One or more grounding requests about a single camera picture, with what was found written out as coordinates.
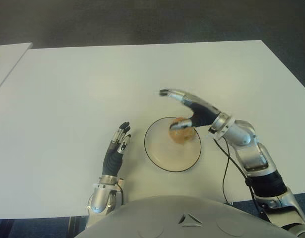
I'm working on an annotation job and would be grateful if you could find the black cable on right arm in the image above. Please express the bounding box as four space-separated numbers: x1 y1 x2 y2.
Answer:
213 137 266 220

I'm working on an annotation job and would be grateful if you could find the grey metal table leg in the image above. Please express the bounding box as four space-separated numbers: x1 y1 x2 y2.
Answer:
67 216 81 238

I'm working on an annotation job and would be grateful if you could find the white plate with black rim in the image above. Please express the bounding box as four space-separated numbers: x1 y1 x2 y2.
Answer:
144 116 202 173

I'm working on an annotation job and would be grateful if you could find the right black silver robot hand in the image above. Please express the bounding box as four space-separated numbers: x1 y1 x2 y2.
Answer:
159 88 221 132

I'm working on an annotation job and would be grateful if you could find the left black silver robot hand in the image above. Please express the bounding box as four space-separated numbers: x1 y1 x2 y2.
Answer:
102 121 132 178

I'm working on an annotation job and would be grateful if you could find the grey robot torso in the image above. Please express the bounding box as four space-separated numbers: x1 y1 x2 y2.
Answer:
74 195 302 238

